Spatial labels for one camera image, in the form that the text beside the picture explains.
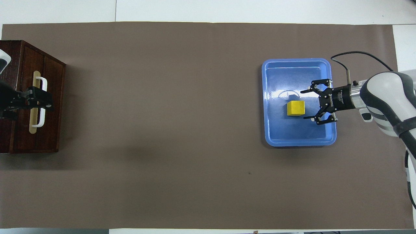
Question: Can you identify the brown table mat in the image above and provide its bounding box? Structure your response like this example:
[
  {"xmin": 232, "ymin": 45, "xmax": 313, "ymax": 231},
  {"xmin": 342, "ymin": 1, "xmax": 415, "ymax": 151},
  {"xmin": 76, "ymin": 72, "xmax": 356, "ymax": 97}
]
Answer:
[{"xmin": 0, "ymin": 21, "xmax": 415, "ymax": 229}]

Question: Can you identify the dark wooden drawer cabinet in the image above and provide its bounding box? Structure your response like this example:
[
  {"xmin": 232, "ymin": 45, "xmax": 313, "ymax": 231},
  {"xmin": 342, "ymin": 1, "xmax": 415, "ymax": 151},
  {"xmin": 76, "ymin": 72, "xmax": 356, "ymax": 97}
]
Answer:
[{"xmin": 0, "ymin": 40, "xmax": 66, "ymax": 154}]

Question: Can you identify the yellow cube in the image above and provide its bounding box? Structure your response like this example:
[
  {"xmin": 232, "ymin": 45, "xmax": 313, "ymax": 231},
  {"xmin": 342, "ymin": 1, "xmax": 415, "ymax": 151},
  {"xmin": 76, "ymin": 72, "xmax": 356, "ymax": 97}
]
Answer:
[{"xmin": 287, "ymin": 100, "xmax": 306, "ymax": 116}]

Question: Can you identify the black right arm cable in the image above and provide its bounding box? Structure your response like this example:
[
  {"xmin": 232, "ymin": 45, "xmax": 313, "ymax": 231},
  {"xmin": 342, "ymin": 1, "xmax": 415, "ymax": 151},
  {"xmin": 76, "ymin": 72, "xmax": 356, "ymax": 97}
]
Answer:
[{"xmin": 331, "ymin": 51, "xmax": 395, "ymax": 85}]

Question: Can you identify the dark wooden drawer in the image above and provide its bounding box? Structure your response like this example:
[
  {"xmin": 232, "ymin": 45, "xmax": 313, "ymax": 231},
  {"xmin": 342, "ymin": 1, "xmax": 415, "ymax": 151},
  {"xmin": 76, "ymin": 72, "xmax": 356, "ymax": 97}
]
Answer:
[{"xmin": 15, "ymin": 44, "xmax": 66, "ymax": 152}]

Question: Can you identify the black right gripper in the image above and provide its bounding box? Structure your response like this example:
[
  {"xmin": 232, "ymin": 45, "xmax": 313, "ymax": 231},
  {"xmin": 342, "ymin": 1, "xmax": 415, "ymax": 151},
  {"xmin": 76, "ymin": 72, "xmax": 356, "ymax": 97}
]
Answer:
[{"xmin": 301, "ymin": 79, "xmax": 353, "ymax": 125}]

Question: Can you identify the blue plastic tray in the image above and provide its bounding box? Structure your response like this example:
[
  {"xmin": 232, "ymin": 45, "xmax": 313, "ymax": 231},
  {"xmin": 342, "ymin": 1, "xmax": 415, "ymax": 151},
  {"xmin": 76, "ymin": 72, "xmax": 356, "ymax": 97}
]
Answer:
[{"xmin": 262, "ymin": 58, "xmax": 337, "ymax": 147}]

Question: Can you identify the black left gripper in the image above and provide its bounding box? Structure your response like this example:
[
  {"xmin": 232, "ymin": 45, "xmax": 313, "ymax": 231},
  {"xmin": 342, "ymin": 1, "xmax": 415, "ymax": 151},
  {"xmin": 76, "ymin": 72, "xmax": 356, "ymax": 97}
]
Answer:
[{"xmin": 0, "ymin": 80, "xmax": 53, "ymax": 119}]

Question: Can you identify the light wooden handle plate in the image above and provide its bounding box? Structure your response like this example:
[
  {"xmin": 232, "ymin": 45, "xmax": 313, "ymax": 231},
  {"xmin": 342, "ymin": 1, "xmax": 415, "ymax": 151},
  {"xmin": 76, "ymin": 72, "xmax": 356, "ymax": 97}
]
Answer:
[{"xmin": 29, "ymin": 71, "xmax": 41, "ymax": 134}]

